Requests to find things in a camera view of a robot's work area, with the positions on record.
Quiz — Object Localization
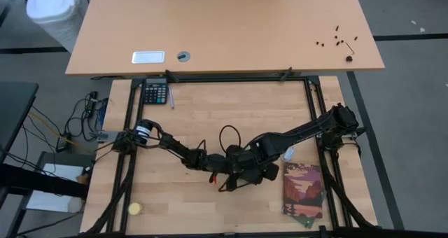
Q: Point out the black cable sleeve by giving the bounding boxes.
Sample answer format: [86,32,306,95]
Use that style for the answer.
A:
[323,167,381,230]
[83,174,136,235]

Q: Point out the light brown desk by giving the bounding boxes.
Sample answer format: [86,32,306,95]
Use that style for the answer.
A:
[64,0,386,77]

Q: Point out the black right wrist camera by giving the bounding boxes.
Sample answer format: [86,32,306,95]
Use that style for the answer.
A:
[262,162,280,181]

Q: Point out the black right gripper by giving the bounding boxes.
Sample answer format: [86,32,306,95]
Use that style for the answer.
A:
[239,134,284,185]

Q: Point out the black side table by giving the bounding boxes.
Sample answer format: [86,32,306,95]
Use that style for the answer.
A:
[0,82,39,162]

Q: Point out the white paper sheet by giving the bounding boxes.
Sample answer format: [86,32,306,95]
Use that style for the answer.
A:
[26,162,85,214]

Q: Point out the silver rectangular desk plate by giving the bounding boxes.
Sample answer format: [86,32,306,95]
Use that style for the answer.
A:
[131,50,166,64]

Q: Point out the dark green card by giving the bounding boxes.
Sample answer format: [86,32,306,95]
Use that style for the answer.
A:
[292,190,328,230]

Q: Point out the black power strip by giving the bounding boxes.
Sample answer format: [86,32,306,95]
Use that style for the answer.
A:
[85,90,101,118]

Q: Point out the black power adapter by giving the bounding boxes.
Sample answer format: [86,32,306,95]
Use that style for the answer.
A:
[55,134,73,153]

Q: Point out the white waste bin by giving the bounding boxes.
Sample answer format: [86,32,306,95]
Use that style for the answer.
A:
[26,0,85,53]

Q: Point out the black desk calculator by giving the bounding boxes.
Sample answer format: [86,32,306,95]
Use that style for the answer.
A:
[141,77,169,105]

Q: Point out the landscape picture postcard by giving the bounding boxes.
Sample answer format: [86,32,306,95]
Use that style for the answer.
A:
[281,162,325,220]

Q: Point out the yellow tape roll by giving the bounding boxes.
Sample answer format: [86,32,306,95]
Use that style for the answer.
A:
[127,202,144,216]

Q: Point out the black aluminium table frame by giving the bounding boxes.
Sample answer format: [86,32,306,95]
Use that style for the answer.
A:
[104,75,354,238]

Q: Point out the black looped camera cable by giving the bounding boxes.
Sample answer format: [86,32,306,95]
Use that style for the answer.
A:
[218,125,242,151]

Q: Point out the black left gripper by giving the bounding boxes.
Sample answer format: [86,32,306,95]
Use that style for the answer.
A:
[204,146,242,192]

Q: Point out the white lamp power cord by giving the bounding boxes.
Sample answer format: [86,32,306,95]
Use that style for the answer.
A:
[281,146,294,163]

